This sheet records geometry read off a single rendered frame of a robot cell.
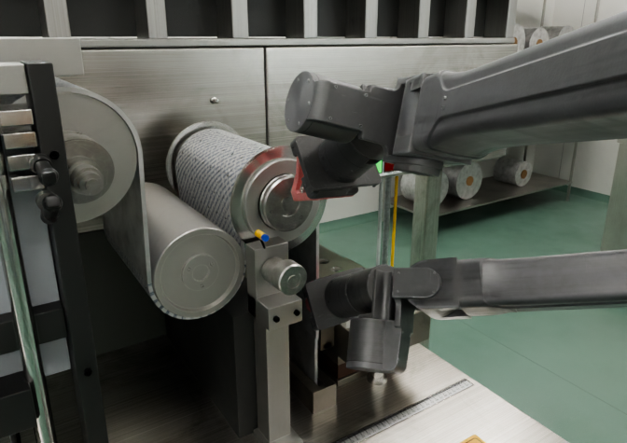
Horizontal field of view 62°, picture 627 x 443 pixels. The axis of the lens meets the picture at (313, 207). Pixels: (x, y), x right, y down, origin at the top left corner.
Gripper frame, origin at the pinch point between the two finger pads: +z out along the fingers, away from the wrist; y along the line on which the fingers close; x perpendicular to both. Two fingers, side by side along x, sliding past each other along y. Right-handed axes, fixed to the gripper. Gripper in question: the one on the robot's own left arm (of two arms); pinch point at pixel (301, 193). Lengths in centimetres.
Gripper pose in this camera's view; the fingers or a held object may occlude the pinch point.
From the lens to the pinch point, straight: 66.9
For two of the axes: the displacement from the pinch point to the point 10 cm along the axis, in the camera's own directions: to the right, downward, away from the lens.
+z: -5.0, 3.9, 7.8
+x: -3.0, -9.2, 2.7
